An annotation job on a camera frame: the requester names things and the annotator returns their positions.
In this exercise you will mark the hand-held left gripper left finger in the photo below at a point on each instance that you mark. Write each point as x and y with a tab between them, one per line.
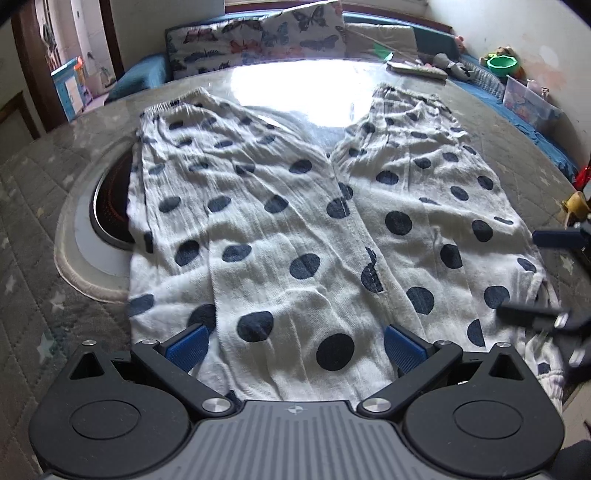
187	347

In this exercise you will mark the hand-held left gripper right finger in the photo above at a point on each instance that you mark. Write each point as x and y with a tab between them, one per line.
405	350

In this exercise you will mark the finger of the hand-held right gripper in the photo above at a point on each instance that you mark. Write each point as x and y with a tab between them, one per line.
556	237
526	313

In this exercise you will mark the white polka dot pants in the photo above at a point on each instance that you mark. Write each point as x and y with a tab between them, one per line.
286	230

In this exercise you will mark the yellow box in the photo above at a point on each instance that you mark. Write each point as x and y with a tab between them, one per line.
578	203

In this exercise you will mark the clear plastic storage box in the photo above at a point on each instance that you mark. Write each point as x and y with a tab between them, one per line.
528	104

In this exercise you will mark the round black hot plate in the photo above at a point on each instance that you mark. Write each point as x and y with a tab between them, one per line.
111	203

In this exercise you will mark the green plastic bowl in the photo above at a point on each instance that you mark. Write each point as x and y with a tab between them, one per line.
502	64

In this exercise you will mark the brown plush toy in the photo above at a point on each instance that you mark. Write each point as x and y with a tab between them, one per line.
505	50

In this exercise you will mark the grey plush toy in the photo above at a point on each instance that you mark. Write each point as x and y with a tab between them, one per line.
452	67

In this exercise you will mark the pink small toy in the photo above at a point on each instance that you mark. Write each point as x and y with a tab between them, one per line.
459	42

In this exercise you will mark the beige cushion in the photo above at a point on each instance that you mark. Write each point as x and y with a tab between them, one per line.
397	39

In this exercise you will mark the thin stick with green tip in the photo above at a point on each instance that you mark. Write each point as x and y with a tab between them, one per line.
369	40

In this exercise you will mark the blue sofa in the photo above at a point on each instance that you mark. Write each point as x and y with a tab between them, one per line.
138	78

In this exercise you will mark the blue toy cabinet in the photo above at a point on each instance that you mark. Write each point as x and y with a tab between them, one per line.
69	90

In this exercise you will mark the wide butterfly print cushion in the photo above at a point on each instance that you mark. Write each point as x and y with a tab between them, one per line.
212	50

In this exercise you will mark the square butterfly print cushion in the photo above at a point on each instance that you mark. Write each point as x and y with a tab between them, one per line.
304	30

